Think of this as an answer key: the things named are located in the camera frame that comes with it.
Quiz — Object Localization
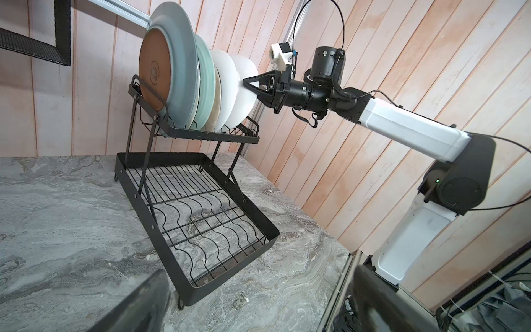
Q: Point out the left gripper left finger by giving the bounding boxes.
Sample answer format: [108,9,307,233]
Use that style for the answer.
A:
[89,269,170,331]

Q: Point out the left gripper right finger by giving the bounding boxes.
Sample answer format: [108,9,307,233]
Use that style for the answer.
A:
[353,266,438,331]

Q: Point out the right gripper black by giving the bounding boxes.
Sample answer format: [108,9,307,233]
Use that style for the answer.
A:
[242,46,347,116]

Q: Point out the white plate black outline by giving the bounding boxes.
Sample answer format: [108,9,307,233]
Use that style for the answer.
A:
[225,55,258,129]

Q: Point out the orange sunburst plate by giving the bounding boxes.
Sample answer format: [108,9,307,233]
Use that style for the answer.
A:
[210,49,239,132]

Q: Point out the large teal green plate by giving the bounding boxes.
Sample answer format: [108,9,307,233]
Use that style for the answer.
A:
[138,1,199,129]

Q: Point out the black wire dish rack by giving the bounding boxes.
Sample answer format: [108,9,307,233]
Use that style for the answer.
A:
[114,76,280,309]

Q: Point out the light green flower plate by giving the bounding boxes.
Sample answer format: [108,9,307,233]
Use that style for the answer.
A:
[192,34,216,130]

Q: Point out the black round plate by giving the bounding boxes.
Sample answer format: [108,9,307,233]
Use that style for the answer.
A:
[205,69,221,131]

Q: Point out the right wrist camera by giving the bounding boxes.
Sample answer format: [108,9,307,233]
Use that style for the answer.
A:
[269,42,295,71]

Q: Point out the horizontal aluminium wall rail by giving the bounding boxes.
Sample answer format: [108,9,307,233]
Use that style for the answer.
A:
[90,0,150,28]

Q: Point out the black mesh wall basket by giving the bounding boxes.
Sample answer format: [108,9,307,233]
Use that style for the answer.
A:
[1,1,73,66]

